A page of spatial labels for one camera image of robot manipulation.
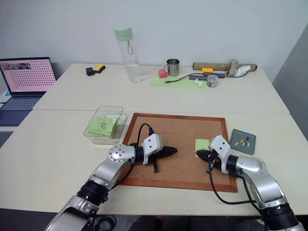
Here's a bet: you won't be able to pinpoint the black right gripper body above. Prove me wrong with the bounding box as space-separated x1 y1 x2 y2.
206 149 223 170

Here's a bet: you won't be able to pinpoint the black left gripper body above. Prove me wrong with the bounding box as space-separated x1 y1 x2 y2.
148 145 169 174

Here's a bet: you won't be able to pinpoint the plain green sticky note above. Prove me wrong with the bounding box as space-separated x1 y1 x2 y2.
195 138 210 158

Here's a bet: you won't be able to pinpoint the grey square tray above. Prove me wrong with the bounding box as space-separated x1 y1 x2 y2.
229 128 257 156

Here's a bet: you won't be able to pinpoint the pale green note stack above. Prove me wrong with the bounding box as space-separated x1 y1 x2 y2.
105 115 128 141

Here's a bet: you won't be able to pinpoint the clear plastic box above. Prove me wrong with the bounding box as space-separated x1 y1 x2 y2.
83 105 128 145

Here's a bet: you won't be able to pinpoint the green note with handwriting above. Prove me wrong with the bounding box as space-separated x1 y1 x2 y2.
87 116 115 136

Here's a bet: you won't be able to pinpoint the clear jar of pushpins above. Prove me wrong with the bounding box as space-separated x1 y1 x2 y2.
206 74 219 89

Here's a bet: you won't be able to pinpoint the white and blue paper box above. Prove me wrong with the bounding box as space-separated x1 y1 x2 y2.
0 90 12 103

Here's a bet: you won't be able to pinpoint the wood-framed cork board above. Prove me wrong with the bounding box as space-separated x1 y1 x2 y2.
119 112 239 193

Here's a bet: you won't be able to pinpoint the large green paper sheet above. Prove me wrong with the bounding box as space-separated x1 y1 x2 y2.
150 72 207 92

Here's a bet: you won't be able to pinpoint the grey usb hub bar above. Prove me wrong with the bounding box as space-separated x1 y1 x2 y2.
189 73 227 81

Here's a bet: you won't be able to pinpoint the steel mug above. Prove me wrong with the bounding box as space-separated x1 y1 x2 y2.
164 58 181 77

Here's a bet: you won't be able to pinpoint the brown rolled cork tube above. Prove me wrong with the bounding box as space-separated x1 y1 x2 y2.
192 62 258 73

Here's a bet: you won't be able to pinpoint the steel cylinder can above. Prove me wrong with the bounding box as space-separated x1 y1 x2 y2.
225 58 239 77

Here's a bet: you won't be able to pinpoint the white crumpled tissue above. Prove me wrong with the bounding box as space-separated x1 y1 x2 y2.
234 65 251 77

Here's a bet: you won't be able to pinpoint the clear bottle with green lid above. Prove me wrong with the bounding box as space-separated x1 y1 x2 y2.
113 25 141 84

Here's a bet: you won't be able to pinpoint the grey partition panel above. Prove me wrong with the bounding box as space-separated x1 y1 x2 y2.
271 36 308 143

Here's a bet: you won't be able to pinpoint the open laptop with pink screen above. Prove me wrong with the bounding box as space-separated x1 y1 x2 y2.
0 56 58 127

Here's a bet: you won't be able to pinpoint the grey perforated panel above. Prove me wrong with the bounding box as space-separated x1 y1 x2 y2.
0 130 13 148

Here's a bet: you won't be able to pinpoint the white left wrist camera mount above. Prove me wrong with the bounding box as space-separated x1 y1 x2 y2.
141 134 165 166

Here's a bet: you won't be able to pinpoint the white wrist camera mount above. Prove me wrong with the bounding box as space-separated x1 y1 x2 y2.
208 135 232 174
141 134 165 166

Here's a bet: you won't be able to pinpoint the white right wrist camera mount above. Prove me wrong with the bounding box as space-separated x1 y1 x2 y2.
208 135 232 174

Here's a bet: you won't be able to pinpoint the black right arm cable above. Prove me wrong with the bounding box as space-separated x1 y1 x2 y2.
206 154 257 205

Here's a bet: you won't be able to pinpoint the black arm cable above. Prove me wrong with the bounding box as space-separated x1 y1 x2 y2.
206 154 257 205
137 123 154 146

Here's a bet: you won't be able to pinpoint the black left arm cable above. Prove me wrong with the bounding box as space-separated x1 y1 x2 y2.
137 123 154 146

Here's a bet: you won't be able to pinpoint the thin black usb cable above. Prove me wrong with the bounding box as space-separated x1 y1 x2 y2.
165 72 205 84

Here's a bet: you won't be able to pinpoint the black cables under table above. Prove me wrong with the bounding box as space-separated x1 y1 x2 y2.
97 215 117 231

